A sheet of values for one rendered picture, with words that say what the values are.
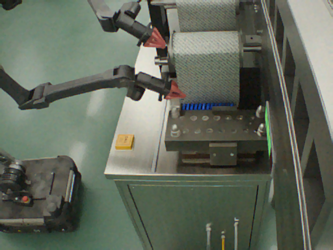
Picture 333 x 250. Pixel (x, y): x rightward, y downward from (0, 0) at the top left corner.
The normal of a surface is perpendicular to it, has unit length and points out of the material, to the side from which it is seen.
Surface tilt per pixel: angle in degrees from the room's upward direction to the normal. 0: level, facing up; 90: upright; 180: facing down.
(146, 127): 0
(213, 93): 90
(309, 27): 0
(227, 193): 90
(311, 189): 0
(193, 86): 90
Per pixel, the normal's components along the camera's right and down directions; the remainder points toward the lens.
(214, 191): -0.12, 0.72
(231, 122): -0.14, -0.70
